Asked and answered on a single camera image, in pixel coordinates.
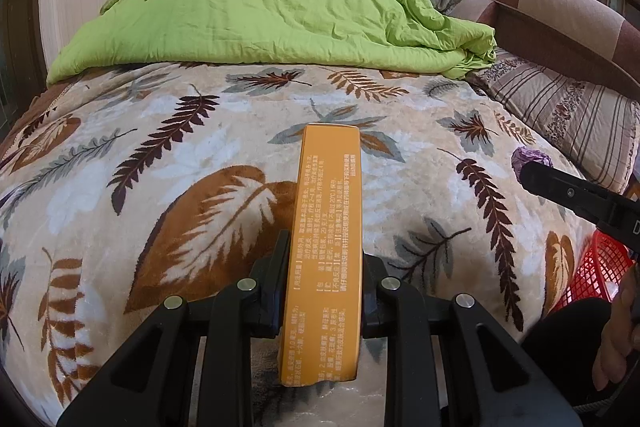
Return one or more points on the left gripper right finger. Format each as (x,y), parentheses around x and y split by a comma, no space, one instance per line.
(379,307)

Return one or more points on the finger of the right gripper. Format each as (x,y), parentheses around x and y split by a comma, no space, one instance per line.
(587,200)

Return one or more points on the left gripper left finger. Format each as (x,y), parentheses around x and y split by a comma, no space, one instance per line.
(271,275)

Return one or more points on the orange medicine box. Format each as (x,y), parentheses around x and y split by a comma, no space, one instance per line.
(320,337)

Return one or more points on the purple wrapper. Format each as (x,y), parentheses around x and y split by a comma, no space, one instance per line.
(524,155)

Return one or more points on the person's right hand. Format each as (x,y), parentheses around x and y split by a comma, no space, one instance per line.
(619,337)

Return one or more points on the red plastic mesh basket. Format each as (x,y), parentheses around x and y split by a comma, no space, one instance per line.
(601,269)

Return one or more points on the brown striped pillow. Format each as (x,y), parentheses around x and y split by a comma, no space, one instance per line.
(595,127)

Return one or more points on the leaf pattern fleece blanket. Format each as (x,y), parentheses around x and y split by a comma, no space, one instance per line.
(134,183)

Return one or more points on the brown upholstered headboard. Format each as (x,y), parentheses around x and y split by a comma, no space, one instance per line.
(581,39)

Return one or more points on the green quilt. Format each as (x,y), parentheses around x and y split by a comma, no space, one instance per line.
(397,35)

